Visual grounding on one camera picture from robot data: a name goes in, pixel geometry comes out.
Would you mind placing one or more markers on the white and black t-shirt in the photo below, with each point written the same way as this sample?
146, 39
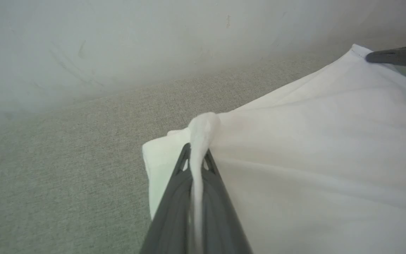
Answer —
312, 158

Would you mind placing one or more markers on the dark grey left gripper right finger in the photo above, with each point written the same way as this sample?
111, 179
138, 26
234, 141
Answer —
220, 218

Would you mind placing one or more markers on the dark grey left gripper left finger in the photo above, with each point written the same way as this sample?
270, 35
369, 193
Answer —
173, 218

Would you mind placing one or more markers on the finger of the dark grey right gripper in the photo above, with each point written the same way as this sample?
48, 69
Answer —
404, 56

